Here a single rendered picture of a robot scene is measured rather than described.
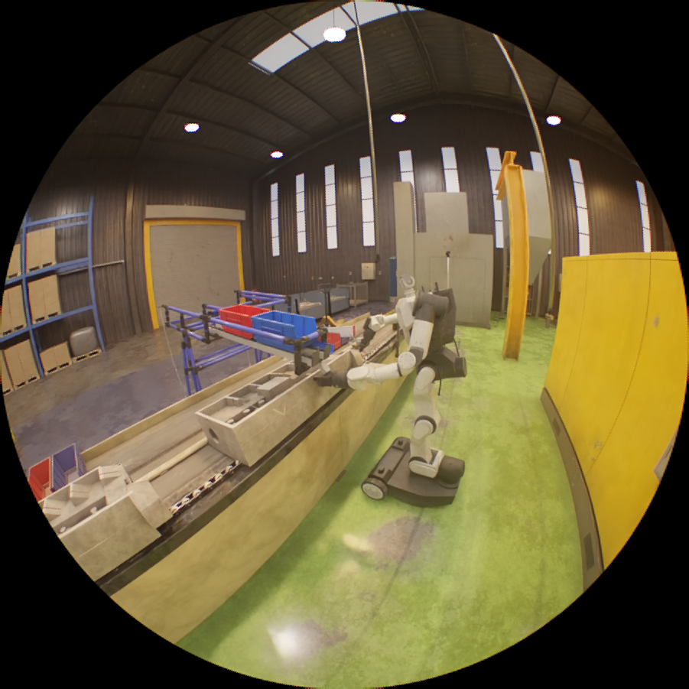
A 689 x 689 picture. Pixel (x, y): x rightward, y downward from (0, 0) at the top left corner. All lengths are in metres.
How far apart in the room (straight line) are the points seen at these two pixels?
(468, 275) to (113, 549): 7.25
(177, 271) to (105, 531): 11.48
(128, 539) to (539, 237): 9.22
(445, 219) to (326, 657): 8.87
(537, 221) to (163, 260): 14.21
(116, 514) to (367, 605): 1.24
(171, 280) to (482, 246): 11.80
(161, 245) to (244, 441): 11.17
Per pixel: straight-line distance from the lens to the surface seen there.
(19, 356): 10.05
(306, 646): 1.56
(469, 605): 1.66
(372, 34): 9.93
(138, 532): 0.97
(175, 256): 12.00
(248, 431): 1.02
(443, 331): 1.28
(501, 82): 11.81
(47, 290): 9.72
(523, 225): 4.84
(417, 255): 7.09
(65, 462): 1.73
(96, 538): 0.97
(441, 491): 1.77
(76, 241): 11.42
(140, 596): 1.22
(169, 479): 1.26
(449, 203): 8.45
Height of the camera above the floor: 1.54
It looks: 18 degrees down
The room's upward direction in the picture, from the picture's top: 2 degrees counter-clockwise
